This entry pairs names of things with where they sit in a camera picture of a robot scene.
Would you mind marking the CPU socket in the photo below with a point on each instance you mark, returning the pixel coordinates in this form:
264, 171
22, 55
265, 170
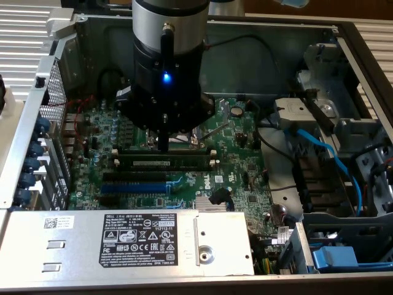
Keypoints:
184, 138

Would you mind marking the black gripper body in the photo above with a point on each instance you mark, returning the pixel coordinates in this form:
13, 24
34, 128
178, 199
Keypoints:
184, 101

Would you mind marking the light blue slot latch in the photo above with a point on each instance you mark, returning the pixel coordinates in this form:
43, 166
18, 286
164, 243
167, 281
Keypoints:
172, 184

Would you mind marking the short black expansion slot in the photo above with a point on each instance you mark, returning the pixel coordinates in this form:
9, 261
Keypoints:
109, 201

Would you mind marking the green RAM stick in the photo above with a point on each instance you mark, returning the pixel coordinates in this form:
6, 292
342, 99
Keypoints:
153, 162

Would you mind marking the RAM slot white latches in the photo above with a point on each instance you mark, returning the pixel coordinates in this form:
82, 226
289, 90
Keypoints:
115, 151
165, 170

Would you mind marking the black intrusion switch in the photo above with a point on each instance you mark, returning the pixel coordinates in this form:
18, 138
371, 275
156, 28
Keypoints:
40, 82

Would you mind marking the green Dell motherboard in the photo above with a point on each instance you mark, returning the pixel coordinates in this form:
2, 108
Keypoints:
233, 159

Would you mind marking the RAM slot black latches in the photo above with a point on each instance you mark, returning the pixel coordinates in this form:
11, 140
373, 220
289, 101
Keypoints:
138, 152

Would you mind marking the silver finned chipset heatsink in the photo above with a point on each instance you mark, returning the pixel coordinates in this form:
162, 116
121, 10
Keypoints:
204, 204

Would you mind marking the grey power supply unit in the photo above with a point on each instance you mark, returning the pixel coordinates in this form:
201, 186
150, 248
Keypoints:
76, 246

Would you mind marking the metal disk bay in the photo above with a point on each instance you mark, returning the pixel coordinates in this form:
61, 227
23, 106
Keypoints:
347, 126

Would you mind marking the black data plug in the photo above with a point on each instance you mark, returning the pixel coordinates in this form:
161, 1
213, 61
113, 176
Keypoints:
219, 196

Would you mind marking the grey metal PC case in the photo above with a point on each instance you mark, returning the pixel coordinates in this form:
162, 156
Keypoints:
261, 70

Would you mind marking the round coin battery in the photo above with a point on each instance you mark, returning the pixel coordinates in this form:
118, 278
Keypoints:
236, 111

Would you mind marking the blue expansion slot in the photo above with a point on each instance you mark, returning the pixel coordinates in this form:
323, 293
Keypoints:
132, 188

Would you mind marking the long black expansion slot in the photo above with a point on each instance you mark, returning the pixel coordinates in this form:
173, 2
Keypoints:
135, 177

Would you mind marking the black equipment block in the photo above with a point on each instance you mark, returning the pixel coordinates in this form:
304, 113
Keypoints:
83, 3

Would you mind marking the small grey wrist camera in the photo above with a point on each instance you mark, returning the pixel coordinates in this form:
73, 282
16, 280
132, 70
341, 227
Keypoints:
123, 96

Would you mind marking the thin metal locking lever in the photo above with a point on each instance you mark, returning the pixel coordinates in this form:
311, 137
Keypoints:
215, 131

